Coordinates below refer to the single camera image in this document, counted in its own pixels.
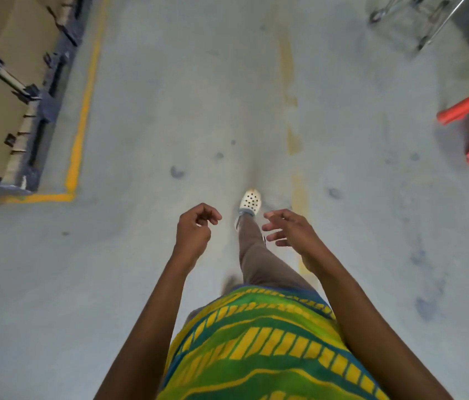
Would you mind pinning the person's left hand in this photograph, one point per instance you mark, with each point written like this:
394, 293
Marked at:
193, 241

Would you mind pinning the person's right hand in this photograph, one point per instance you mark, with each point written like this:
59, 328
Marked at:
301, 241

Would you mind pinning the person's right fingers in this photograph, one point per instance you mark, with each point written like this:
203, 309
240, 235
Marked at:
278, 226

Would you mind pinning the person's left fingers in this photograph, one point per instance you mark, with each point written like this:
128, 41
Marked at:
208, 212

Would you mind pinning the person's left forearm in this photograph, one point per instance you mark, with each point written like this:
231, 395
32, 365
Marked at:
151, 329

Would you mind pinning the person's right forearm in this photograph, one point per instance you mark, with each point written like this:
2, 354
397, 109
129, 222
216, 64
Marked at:
367, 329

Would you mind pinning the white perforated clog shoe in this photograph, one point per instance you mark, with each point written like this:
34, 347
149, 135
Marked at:
250, 202

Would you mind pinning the brown trousers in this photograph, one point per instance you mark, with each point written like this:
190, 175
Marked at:
259, 262

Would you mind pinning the green yellow patterned shirt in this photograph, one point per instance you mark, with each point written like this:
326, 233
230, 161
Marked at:
267, 349

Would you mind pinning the grey metal cart frame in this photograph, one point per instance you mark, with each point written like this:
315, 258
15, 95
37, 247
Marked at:
430, 20

